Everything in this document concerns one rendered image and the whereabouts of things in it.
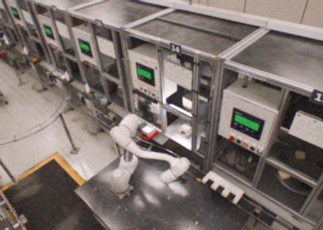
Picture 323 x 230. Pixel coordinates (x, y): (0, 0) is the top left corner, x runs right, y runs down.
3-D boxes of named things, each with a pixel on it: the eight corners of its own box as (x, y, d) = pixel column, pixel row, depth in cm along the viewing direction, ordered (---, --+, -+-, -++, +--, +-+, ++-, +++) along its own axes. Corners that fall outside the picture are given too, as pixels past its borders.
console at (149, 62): (131, 89, 271) (125, 50, 242) (149, 78, 287) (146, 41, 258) (158, 103, 248) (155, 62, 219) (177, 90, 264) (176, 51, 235)
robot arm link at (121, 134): (128, 145, 196) (135, 133, 205) (111, 130, 192) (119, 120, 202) (120, 150, 205) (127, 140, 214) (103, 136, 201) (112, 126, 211)
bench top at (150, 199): (75, 192, 255) (73, 190, 253) (146, 137, 314) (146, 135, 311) (187, 312, 174) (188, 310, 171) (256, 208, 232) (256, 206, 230)
